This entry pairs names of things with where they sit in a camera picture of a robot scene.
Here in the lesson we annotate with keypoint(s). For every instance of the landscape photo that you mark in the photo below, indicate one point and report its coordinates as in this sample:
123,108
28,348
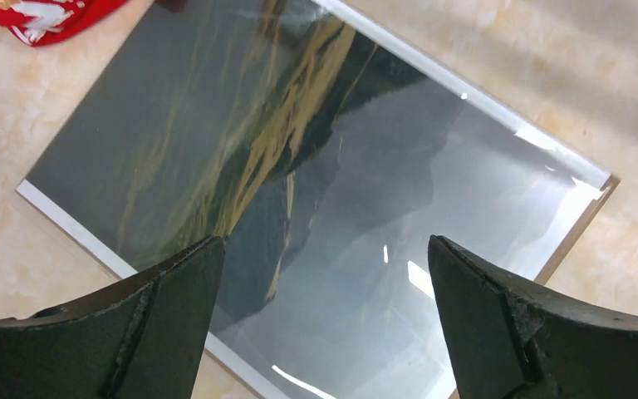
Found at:
325,152

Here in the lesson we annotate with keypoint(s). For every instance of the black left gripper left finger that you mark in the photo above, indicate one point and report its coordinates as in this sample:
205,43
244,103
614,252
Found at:
142,337

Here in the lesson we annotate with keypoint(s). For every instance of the red crumpled cloth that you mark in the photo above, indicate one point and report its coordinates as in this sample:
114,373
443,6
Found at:
40,23

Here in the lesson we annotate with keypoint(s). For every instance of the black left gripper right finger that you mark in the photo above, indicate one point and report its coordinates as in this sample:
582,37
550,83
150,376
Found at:
509,337

